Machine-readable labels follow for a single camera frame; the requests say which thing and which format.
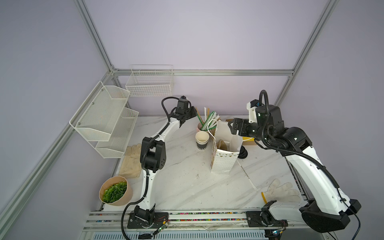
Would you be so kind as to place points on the cardboard box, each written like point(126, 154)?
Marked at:
point(248, 141)

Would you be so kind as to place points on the white paper takeout bag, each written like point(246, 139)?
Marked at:
point(223, 161)

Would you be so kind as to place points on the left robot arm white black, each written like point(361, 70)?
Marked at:
point(153, 153)

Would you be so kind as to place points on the yellow handled tool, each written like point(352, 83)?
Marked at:
point(264, 198)

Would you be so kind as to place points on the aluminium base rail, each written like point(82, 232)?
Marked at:
point(196, 225)

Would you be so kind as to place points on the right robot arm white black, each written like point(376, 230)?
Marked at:
point(330, 209)

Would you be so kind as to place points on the stack of paper cups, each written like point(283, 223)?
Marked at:
point(202, 139)

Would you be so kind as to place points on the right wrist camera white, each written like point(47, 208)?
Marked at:
point(251, 107)

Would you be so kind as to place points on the white mesh two-tier shelf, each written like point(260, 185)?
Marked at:
point(105, 121)

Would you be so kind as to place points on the brown pulp cup carrier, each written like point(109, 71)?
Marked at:
point(221, 145)

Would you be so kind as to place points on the brown bowl with greens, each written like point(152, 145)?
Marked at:
point(116, 191)

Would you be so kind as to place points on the stack of black lids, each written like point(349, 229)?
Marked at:
point(243, 153)

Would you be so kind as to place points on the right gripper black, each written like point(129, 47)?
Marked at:
point(238, 120)

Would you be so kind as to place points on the beige glove left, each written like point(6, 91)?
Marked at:
point(131, 166)

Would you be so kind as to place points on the white wire basket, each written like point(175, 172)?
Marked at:
point(151, 81)

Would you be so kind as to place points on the white wrapped straw on table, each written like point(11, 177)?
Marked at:
point(248, 177)

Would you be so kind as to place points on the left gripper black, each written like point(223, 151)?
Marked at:
point(193, 109)

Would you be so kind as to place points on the pink straw holder cup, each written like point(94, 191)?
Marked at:
point(199, 128)

